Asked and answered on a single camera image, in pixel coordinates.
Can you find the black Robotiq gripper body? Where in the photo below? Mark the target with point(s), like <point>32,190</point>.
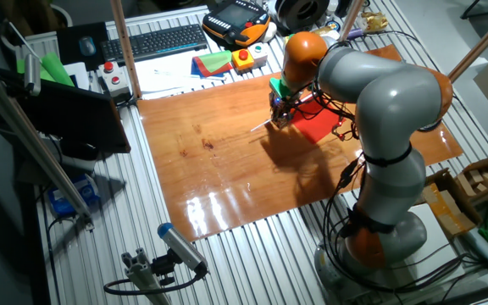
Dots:
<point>280,103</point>

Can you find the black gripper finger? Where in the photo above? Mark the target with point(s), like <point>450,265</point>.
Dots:
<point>274,118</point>
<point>287,118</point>

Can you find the red flag with white stick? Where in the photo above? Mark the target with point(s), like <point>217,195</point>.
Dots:
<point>316,123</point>

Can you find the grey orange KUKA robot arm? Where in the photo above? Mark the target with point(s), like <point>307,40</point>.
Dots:
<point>388,127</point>

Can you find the green flag with white stick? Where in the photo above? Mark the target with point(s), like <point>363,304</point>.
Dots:
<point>55,68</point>

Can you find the green wrist adapter plate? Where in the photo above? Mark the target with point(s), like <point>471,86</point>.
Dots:
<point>278,87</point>

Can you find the white box with green button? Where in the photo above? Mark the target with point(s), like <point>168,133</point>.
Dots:
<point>258,53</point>

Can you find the yellow box with red button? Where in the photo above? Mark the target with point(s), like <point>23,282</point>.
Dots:
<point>242,61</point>

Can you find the orange wooden board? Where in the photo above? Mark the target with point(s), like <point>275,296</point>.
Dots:
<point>227,169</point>

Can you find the white egg-shaped object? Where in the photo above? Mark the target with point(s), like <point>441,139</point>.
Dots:
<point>269,31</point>

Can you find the folded green red blue flags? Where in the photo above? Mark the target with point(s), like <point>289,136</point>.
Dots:
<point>212,63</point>

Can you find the black round reel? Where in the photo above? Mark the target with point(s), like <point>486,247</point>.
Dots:
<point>303,12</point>

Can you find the black orange teach pendant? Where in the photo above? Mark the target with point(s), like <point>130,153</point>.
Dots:
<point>235,19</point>

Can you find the white paper sheets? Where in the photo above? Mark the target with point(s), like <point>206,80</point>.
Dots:
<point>163,78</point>

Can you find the black keyboard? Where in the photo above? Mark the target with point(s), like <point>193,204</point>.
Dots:
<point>155,42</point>

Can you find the white box two red buttons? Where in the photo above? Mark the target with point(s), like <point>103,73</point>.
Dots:
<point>114,78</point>

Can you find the wooden pole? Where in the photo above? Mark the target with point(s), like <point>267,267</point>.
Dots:
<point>481,42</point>
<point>125,46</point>

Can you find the flat brown cardboard box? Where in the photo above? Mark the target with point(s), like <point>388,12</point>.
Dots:
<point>449,209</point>

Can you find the dark computer mouse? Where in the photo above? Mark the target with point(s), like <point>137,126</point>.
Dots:
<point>87,46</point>

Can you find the black monitor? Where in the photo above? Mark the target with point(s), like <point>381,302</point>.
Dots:
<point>70,118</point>

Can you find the cardboard box with wooden blocks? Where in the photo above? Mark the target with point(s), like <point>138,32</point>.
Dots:
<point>481,186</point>

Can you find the black mouse pad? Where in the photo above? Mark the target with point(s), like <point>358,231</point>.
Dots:
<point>68,46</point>

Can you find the blue plastic packet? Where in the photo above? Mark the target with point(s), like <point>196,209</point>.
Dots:
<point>68,199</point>

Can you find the white tube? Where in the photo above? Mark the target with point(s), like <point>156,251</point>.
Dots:
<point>481,250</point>

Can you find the aluminium beam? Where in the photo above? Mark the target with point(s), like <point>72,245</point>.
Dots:
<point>28,135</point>

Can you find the silver camera with blue cap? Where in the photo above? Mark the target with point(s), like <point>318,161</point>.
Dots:
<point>182,247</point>

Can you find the aluminium profile post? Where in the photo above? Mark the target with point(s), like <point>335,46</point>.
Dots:
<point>142,275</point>

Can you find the grey cylindrical camera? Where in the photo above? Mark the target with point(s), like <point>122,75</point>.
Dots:
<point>32,74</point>

